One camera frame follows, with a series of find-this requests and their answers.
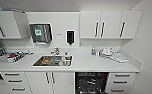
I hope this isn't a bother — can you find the small white cup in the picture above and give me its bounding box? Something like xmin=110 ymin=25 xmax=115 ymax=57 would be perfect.
xmin=95 ymin=49 xmax=101 ymax=57

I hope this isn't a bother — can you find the steel kitchen sink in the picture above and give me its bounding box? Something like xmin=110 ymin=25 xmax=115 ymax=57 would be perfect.
xmin=32 ymin=54 xmax=74 ymax=68

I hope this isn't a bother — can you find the white wall outlet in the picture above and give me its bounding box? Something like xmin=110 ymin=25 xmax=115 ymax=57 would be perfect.
xmin=79 ymin=40 xmax=84 ymax=46

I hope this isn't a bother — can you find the stainless steel dishwasher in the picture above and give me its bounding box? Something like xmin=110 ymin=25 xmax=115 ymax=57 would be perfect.
xmin=74 ymin=71 xmax=109 ymax=94

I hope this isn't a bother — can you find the orange bowl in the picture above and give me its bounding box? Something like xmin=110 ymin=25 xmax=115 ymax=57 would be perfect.
xmin=41 ymin=57 xmax=53 ymax=65

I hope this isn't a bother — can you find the small wall label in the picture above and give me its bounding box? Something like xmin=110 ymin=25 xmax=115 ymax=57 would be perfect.
xmin=55 ymin=31 xmax=62 ymax=36

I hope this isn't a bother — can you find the white paper towel pile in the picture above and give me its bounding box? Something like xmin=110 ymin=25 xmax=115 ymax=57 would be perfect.
xmin=110 ymin=54 xmax=131 ymax=64

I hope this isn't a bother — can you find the white dish drying rack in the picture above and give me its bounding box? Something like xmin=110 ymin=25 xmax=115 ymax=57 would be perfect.
xmin=0 ymin=48 xmax=32 ymax=64

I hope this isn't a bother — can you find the stack of white bowls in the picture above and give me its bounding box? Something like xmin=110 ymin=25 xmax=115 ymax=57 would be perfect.
xmin=100 ymin=47 xmax=116 ymax=58

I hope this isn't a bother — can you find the black soap dispenser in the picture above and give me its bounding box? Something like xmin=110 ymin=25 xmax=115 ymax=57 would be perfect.
xmin=65 ymin=29 xmax=76 ymax=46

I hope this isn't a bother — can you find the small red object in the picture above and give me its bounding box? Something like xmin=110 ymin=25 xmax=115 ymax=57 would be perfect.
xmin=8 ymin=52 xmax=19 ymax=59

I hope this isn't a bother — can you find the white three-drawer stack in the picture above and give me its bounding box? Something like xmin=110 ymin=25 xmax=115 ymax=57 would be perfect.
xmin=0 ymin=70 xmax=29 ymax=94
xmin=105 ymin=72 xmax=137 ymax=94

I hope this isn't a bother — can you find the small white blue bottle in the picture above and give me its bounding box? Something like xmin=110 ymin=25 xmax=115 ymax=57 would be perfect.
xmin=90 ymin=47 xmax=97 ymax=57

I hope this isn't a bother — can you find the white two-door base cabinet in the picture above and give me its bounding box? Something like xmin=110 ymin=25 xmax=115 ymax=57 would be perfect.
xmin=25 ymin=71 xmax=76 ymax=94

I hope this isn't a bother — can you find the chrome faucet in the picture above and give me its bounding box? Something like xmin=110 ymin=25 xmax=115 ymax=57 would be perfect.
xmin=50 ymin=47 xmax=61 ymax=56

